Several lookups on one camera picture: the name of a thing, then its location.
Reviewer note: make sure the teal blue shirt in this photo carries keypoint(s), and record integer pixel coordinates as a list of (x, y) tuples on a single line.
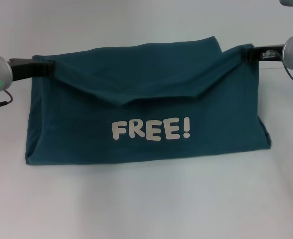
[(149, 99)]

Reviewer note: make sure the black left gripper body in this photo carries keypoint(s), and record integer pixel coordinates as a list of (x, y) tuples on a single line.
[(27, 68)]

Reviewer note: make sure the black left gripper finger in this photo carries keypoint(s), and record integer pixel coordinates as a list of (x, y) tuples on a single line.
[(49, 64), (48, 72)]

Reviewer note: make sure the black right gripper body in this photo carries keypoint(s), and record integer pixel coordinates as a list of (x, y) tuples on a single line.
[(263, 53)]

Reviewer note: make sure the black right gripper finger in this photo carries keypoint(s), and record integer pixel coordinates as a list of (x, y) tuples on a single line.
[(248, 58), (248, 51)]

